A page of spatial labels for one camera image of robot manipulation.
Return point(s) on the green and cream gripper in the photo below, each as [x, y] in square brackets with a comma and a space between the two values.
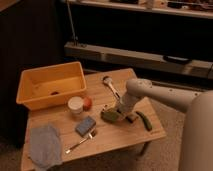
[111, 115]

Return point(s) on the white cup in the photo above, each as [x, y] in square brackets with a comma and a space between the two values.
[75, 105]

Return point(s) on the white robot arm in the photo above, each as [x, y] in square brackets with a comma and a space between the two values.
[196, 107]

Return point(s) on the dark object in tray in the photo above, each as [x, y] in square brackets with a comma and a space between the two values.
[54, 93]

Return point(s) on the yellow plastic tray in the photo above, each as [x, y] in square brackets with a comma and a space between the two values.
[36, 85]

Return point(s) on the wooden scrub brush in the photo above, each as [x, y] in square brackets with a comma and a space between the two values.
[131, 118]

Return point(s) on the wooden table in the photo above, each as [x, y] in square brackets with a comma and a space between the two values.
[109, 136]

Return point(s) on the blue sponge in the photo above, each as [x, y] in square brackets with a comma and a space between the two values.
[85, 126]

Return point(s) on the small orange cup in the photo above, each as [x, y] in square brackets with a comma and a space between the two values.
[87, 103]

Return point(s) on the silver fork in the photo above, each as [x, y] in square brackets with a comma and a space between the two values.
[90, 135]

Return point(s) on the green cucumber toy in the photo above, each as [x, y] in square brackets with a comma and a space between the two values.
[146, 121]

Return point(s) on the grey cloth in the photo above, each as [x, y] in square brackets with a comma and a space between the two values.
[45, 147]

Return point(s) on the metal pole stand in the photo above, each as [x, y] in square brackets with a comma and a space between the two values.
[74, 36]

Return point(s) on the upper wooden shelf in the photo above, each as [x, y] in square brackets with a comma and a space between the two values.
[153, 6]

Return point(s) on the long metal shelf rail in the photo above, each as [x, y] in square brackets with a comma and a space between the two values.
[141, 60]

